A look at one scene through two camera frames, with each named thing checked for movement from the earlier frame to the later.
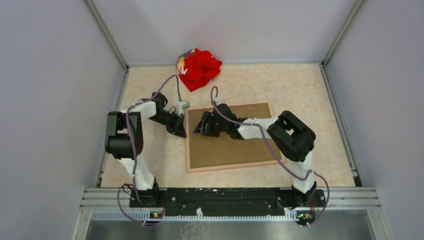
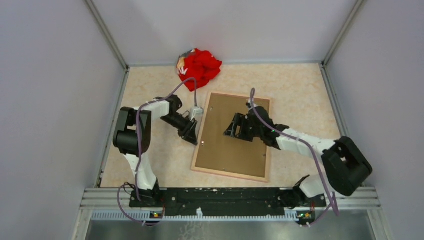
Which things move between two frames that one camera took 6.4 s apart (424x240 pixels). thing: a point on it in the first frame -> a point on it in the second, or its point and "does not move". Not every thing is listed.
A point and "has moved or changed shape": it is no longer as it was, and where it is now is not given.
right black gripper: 207,118 -> 240,120
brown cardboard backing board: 206,151 has moved or changed shape
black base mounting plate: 225,202 does not move
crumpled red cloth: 196,68 does not move
